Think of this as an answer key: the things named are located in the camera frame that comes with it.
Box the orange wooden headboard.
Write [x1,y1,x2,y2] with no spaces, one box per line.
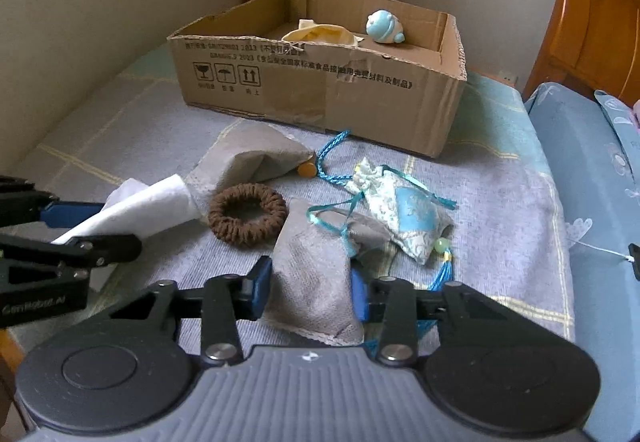
[523,0,639,106]

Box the brown hair scrunchie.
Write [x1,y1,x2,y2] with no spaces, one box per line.
[207,183,288,248]

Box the grey cloth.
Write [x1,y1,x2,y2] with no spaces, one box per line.
[186,121,390,346]

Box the brown cardboard box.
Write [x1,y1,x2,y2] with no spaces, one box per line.
[168,0,466,158]

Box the blue round plush toy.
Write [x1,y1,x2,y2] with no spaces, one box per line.
[366,9,405,44]

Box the blue floral quilt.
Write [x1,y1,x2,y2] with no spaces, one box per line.
[525,82,639,441]

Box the purple floral quilt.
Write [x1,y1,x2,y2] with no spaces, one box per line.
[632,99,640,130]

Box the blue sachet pouch with tassel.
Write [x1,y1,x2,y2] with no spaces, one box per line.
[314,131,458,291]

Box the white charging cable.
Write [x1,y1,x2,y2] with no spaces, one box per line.
[564,233,637,264]

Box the black smartphone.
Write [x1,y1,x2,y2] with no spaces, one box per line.
[628,243,640,281]

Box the small orange bead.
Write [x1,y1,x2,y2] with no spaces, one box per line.
[297,161,318,179]

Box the white tissue paper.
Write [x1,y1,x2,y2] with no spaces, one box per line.
[52,174,203,245]

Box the grey checked blanket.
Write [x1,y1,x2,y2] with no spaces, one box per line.
[9,45,575,353]

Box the yellow soft cloth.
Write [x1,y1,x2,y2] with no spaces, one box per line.
[281,19,363,47]

